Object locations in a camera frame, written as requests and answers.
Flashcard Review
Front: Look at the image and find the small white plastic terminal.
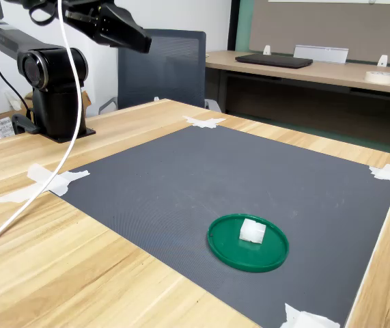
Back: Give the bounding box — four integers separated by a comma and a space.
238, 218, 267, 245

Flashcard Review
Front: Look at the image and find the round green lid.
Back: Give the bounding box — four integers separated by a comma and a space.
207, 213, 290, 273

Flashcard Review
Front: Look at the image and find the dark grey office chair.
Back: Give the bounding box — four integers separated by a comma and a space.
98, 28, 222, 115

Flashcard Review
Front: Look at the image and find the black table clamp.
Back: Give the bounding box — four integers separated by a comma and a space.
11, 113, 41, 135

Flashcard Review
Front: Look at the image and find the brown cardboard box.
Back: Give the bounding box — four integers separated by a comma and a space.
0, 90, 92, 140

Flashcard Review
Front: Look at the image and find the black laptop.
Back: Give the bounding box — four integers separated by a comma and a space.
234, 53, 314, 70

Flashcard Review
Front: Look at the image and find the dark grey mat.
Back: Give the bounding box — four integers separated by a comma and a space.
49, 124, 390, 328

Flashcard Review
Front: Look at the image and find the grey desk partition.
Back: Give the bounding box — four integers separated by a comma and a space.
235, 0, 390, 66

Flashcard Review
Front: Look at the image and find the beige office desk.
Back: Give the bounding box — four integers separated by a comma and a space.
205, 51, 390, 151

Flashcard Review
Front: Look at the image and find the masking tape roll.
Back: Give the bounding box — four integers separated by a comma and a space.
364, 70, 390, 85

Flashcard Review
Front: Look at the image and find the black coiled wrist cable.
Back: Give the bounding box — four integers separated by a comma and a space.
28, 5, 58, 27

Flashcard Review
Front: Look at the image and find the white camera cable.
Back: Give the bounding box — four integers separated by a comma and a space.
0, 0, 83, 257

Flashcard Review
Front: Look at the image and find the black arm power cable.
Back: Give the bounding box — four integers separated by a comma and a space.
0, 49, 34, 120

